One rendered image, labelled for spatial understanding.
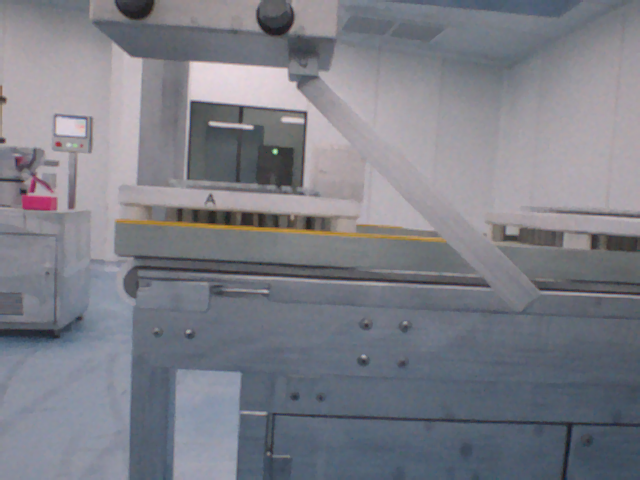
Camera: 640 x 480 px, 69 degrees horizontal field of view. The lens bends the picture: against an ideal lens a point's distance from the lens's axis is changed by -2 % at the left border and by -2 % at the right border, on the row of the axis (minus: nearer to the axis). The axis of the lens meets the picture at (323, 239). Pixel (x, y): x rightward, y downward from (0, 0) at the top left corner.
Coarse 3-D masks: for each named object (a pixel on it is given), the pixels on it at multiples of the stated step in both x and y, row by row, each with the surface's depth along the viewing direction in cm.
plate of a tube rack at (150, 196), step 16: (128, 192) 47; (144, 192) 47; (160, 192) 47; (176, 192) 47; (192, 192) 47; (208, 192) 47; (224, 192) 47; (240, 192) 48; (192, 208) 47; (208, 208) 47; (224, 208) 47; (240, 208) 47; (256, 208) 48; (272, 208) 48; (288, 208) 48; (304, 208) 48; (320, 208) 48; (336, 208) 48; (352, 208) 48
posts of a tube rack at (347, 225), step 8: (128, 208) 47; (136, 208) 47; (144, 208) 47; (128, 216) 47; (136, 216) 47; (144, 216) 48; (328, 224) 70; (336, 224) 49; (344, 224) 48; (352, 224) 49; (352, 232) 49
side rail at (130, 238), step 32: (128, 224) 45; (160, 256) 46; (192, 256) 46; (224, 256) 46; (256, 256) 46; (288, 256) 46; (320, 256) 46; (352, 256) 46; (384, 256) 47; (416, 256) 47; (448, 256) 47; (512, 256) 47; (544, 256) 47; (576, 256) 48; (608, 256) 48
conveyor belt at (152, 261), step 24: (144, 264) 47; (168, 264) 47; (192, 264) 47; (216, 264) 48; (240, 264) 48; (264, 264) 48; (120, 288) 47; (552, 288) 50; (576, 288) 50; (600, 288) 50; (624, 288) 50
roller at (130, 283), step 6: (132, 270) 47; (126, 276) 47; (132, 276) 47; (126, 282) 47; (132, 282) 47; (138, 282) 47; (126, 288) 47; (132, 288) 47; (138, 288) 47; (132, 294) 47
